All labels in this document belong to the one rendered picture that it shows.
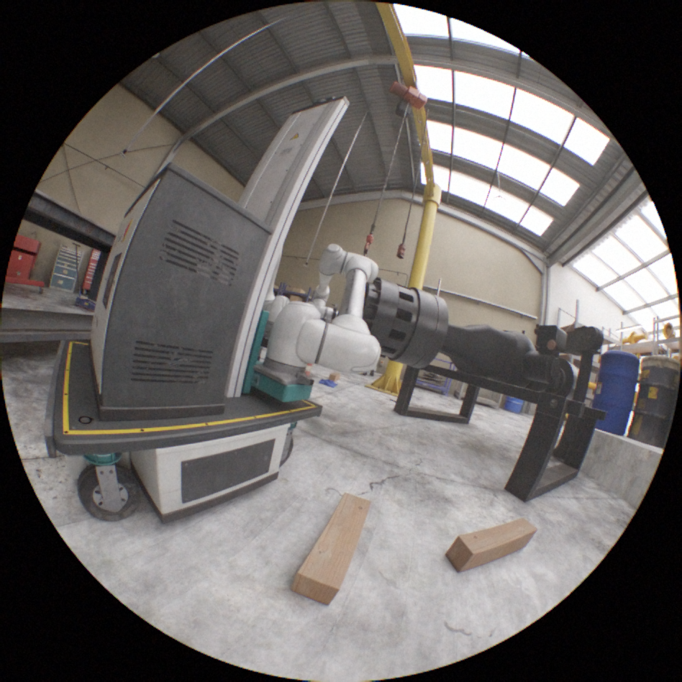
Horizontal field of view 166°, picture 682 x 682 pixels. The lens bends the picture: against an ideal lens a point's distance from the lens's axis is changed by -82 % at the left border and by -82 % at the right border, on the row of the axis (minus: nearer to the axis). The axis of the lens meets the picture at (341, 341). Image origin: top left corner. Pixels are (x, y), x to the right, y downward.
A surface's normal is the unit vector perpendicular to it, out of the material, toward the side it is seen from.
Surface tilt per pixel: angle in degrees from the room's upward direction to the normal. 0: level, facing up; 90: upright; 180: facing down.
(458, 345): 90
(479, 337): 90
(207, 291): 90
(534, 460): 90
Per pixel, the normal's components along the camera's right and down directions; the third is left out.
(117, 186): 0.91, 0.25
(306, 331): 0.21, -0.04
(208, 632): 0.27, -0.96
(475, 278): -0.30, -0.10
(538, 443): -0.94, -0.26
